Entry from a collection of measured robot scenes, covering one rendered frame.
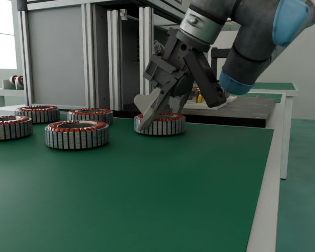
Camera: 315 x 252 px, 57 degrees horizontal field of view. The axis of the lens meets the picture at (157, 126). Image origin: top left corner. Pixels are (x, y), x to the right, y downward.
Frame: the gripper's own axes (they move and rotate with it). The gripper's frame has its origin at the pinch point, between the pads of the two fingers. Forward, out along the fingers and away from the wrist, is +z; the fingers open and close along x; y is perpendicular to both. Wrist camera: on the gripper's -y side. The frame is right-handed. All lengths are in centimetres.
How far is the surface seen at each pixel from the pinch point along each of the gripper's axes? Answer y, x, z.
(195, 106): 3.6, -27.6, 0.2
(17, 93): 153, -86, 93
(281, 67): 59, -565, 9
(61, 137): 5.3, 22.4, 1.4
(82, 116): 15.2, 6.5, 6.6
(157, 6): 27.3, -22.7, -19.8
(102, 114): 12.8, 3.0, 4.9
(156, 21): 24.2, -20.4, -16.3
